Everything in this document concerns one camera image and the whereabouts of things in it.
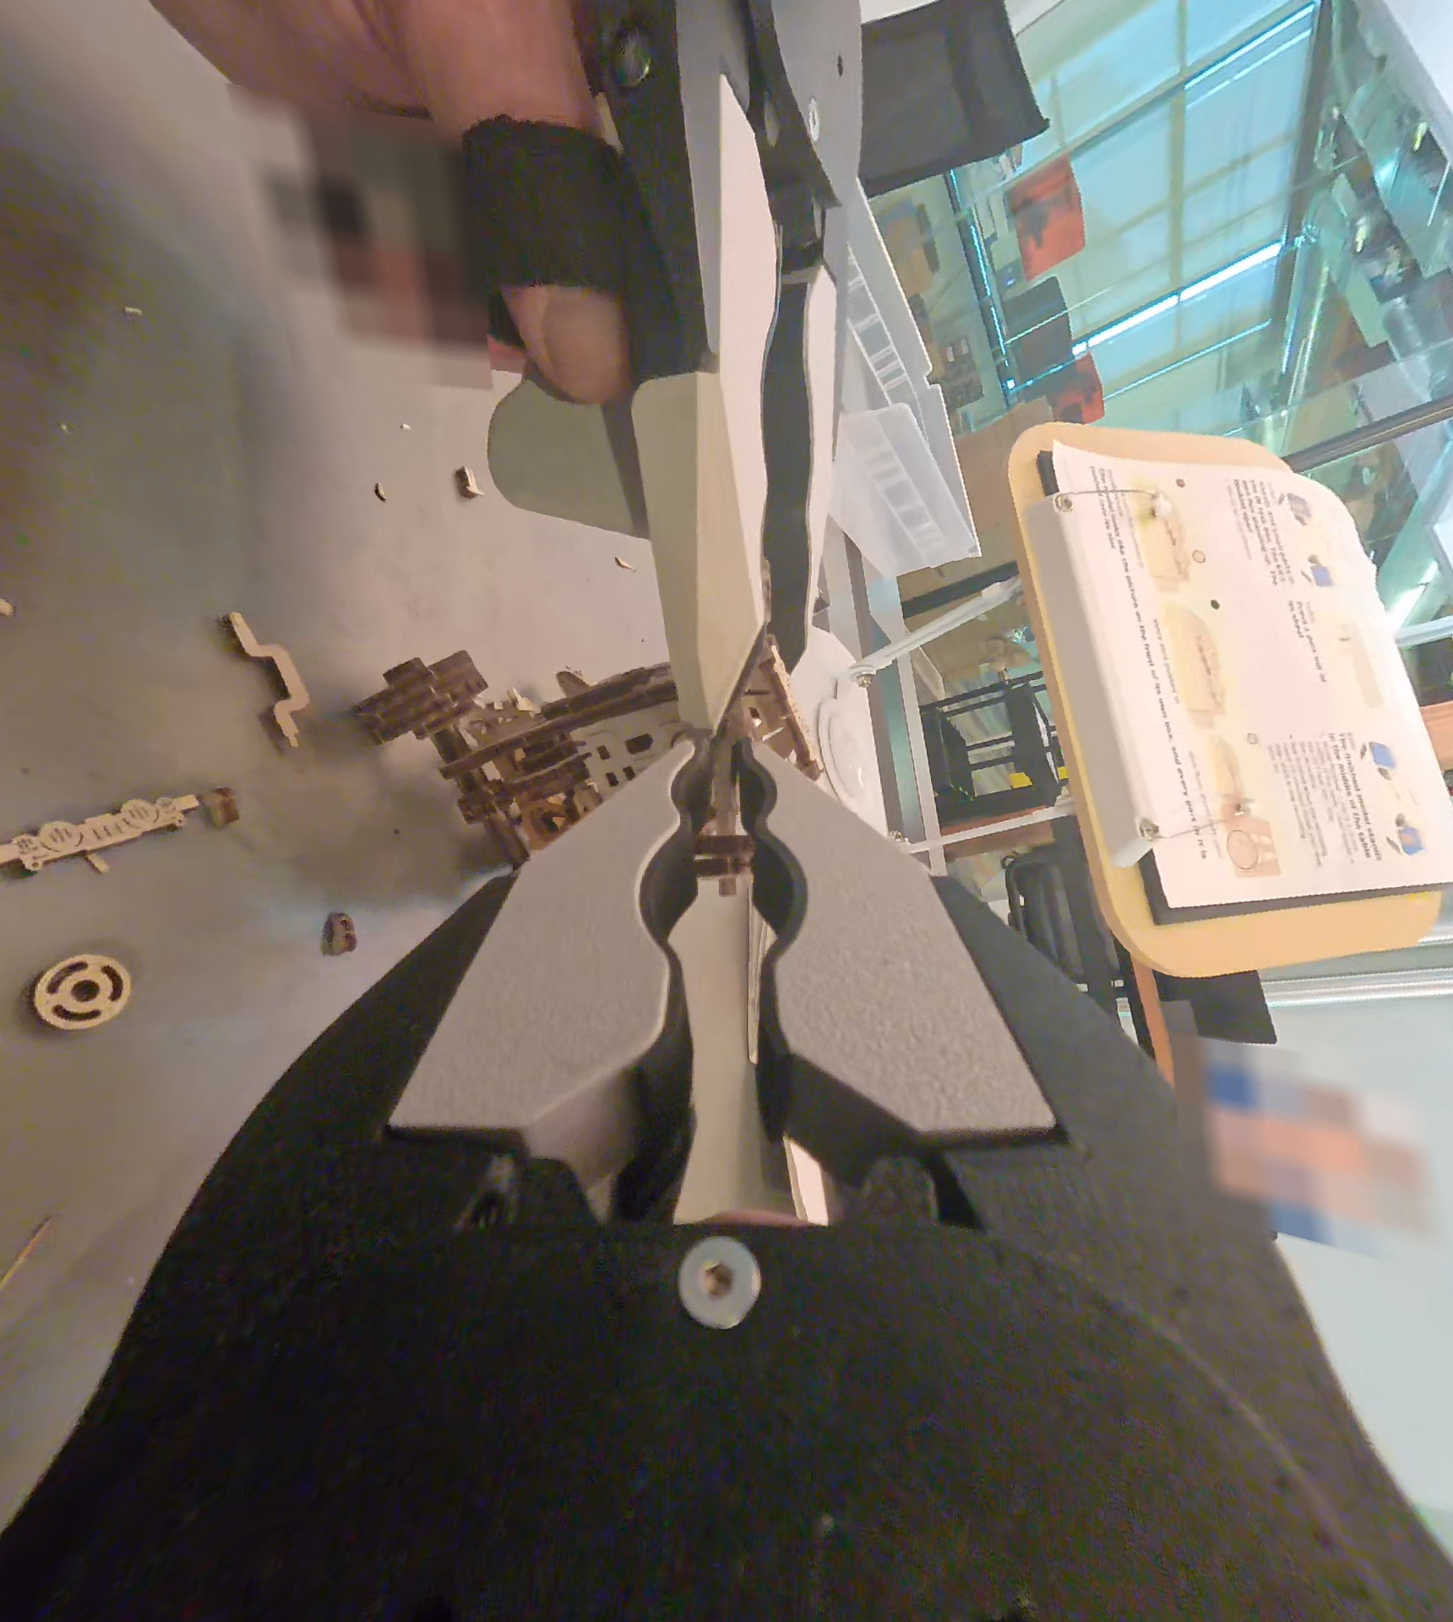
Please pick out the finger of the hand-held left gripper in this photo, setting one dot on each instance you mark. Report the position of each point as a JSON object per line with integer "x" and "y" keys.
{"x": 727, "y": 443}
{"x": 822, "y": 443}

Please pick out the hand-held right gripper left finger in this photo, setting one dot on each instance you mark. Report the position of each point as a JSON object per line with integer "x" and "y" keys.
{"x": 525, "y": 1013}

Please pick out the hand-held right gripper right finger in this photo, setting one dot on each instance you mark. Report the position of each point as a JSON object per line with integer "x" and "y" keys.
{"x": 918, "y": 1013}

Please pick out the wooden wheel axle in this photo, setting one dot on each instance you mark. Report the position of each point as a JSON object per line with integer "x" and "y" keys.
{"x": 721, "y": 848}

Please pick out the wooden buggy model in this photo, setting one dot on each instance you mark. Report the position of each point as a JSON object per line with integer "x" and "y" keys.
{"x": 513, "y": 746}

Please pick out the person's left hand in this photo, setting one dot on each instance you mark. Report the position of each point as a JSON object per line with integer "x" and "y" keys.
{"x": 423, "y": 50}

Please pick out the clear plastic organiser box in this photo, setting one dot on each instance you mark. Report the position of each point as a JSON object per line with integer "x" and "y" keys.
{"x": 906, "y": 480}

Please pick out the small dark wooden block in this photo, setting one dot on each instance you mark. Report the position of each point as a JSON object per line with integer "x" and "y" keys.
{"x": 221, "y": 805}
{"x": 340, "y": 933}

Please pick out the wooden S-shaped piece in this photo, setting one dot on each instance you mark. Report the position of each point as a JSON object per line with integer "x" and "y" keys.
{"x": 278, "y": 671}

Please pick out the toothed wooden bar piece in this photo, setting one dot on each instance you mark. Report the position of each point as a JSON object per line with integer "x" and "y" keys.
{"x": 95, "y": 830}

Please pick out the instruction sheet display board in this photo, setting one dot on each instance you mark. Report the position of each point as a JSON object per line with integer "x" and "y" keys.
{"x": 1246, "y": 659}

